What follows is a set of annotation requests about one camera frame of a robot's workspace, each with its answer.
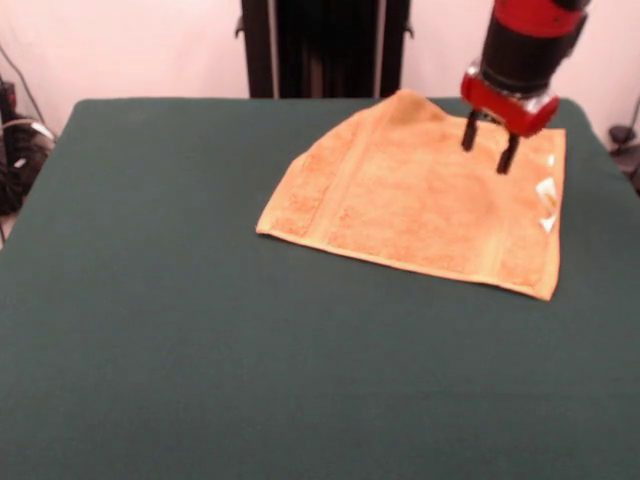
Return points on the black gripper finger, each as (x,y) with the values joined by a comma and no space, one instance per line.
(471,134)
(506,157)

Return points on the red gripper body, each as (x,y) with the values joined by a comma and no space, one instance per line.
(500,107)

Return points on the orange terry towel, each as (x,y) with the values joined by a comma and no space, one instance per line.
(410,210)

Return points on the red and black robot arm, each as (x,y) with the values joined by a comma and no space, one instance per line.
(530,50)

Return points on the black metal stand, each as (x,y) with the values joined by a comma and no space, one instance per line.
(325,50)

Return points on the dark green table cloth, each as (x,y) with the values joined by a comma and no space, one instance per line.
(175,300)

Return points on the black power strip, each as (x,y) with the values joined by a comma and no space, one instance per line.
(7,97)

